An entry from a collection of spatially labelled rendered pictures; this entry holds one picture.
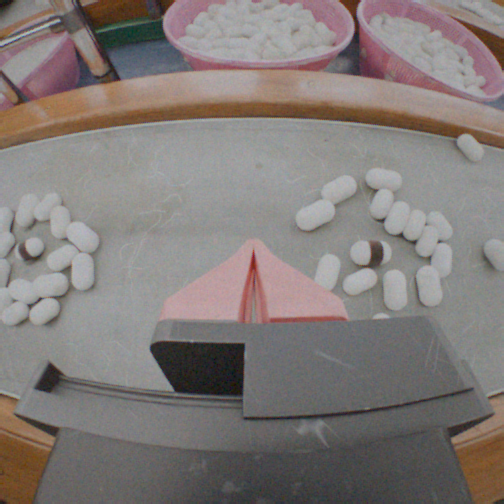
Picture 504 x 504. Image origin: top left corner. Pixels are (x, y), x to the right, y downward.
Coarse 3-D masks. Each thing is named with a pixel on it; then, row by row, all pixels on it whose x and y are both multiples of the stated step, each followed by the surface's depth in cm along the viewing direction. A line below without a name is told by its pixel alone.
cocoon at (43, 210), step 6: (48, 198) 20; (54, 198) 20; (60, 198) 21; (42, 204) 19; (48, 204) 20; (54, 204) 20; (60, 204) 21; (36, 210) 19; (42, 210) 19; (48, 210) 20; (36, 216) 19; (42, 216) 20; (48, 216) 20
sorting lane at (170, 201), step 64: (128, 128) 24; (192, 128) 23; (256, 128) 23; (320, 128) 23; (384, 128) 24; (0, 192) 22; (64, 192) 22; (128, 192) 22; (192, 192) 22; (256, 192) 22; (320, 192) 22; (448, 192) 22; (128, 256) 20; (192, 256) 20; (320, 256) 20; (0, 320) 18; (64, 320) 19; (128, 320) 19; (448, 320) 19; (0, 384) 17; (128, 384) 18
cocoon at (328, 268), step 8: (328, 256) 19; (320, 264) 19; (328, 264) 18; (336, 264) 18; (320, 272) 18; (328, 272) 18; (336, 272) 18; (320, 280) 18; (328, 280) 18; (336, 280) 18; (328, 288) 18
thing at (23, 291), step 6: (12, 282) 18; (18, 282) 18; (24, 282) 18; (30, 282) 19; (12, 288) 17; (18, 288) 17; (24, 288) 17; (30, 288) 18; (12, 294) 17; (18, 294) 17; (24, 294) 17; (30, 294) 18; (24, 300) 17; (30, 300) 18; (36, 300) 18
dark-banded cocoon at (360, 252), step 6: (354, 246) 19; (360, 246) 18; (366, 246) 18; (384, 246) 18; (354, 252) 19; (360, 252) 18; (366, 252) 18; (384, 252) 18; (390, 252) 18; (354, 258) 19; (360, 258) 18; (366, 258) 18; (384, 258) 18; (360, 264) 19; (366, 264) 19
